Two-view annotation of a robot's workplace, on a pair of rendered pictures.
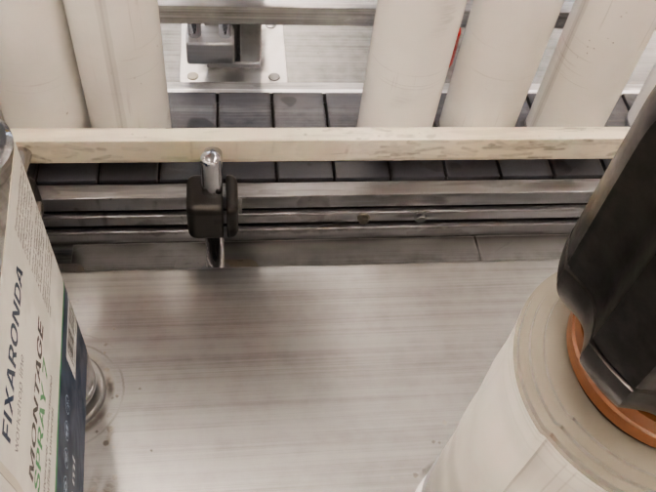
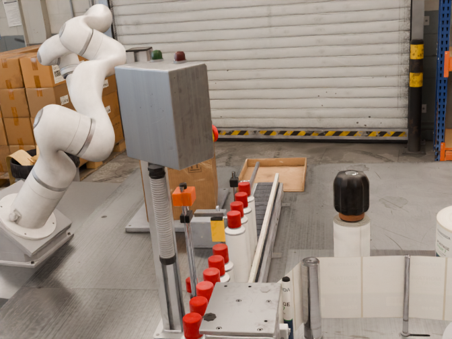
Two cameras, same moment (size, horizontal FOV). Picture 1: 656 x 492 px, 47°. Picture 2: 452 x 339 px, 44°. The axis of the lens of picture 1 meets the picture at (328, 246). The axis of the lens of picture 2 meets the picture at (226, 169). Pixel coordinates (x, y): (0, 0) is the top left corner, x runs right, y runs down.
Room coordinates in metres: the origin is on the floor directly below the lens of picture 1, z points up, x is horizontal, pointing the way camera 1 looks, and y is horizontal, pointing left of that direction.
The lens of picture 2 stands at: (-0.10, 1.12, 1.62)
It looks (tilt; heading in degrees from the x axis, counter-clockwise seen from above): 19 degrees down; 293
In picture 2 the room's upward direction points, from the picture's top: 5 degrees counter-clockwise
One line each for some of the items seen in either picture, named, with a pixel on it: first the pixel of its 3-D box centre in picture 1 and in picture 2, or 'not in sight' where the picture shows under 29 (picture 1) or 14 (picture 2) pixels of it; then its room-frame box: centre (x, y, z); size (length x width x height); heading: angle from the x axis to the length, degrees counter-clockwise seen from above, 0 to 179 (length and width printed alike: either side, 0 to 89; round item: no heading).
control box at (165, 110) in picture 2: not in sight; (165, 111); (0.44, 0.15, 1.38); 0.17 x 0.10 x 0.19; 157
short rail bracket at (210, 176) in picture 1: (215, 222); not in sight; (0.28, 0.07, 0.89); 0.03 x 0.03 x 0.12; 12
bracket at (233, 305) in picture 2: not in sight; (242, 307); (0.19, 0.42, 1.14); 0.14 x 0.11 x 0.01; 102
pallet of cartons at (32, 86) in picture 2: not in sight; (52, 110); (3.44, -3.08, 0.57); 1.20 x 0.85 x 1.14; 96
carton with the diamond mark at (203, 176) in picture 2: not in sight; (181, 169); (0.81, -0.59, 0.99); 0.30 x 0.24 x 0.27; 112
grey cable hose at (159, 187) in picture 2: not in sight; (162, 215); (0.44, 0.21, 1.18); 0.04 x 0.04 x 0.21
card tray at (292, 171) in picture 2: not in sight; (273, 173); (0.58, -0.94, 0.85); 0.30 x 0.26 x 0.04; 102
